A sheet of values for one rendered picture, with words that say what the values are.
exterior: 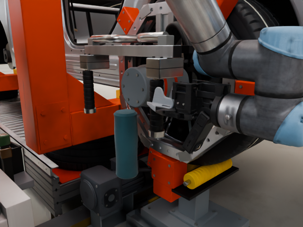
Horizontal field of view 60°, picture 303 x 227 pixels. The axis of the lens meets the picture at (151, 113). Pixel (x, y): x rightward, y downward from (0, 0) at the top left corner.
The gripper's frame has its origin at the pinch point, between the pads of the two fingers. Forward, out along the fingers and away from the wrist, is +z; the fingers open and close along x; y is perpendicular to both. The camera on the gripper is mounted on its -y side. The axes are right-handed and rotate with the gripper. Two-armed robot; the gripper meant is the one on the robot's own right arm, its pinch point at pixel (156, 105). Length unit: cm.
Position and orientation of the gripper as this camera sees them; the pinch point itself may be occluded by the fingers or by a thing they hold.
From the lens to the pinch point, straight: 67.6
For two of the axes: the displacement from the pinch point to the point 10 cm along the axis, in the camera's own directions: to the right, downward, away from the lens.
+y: 0.0, -9.7, -2.5
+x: -7.3, 1.7, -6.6
